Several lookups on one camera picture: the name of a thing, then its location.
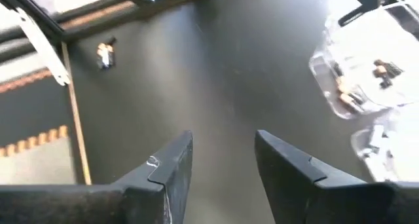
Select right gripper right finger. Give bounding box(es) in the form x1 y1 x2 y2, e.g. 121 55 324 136
254 130 366 224

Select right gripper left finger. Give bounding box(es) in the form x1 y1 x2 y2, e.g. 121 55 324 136
113 130 194 224

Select clear plastic bin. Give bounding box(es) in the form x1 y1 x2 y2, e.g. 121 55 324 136
350 117 419 183
308 1 419 121

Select black copper-top battery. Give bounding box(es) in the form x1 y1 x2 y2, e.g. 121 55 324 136
106 37 117 69
96 42 111 70
334 73 350 96
338 92 365 113
373 58 405 89

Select diagonal frame strut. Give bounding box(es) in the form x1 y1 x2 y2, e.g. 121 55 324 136
14 6 71 87

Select black aluminium table frame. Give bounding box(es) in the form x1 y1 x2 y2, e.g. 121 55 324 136
0 0 230 67

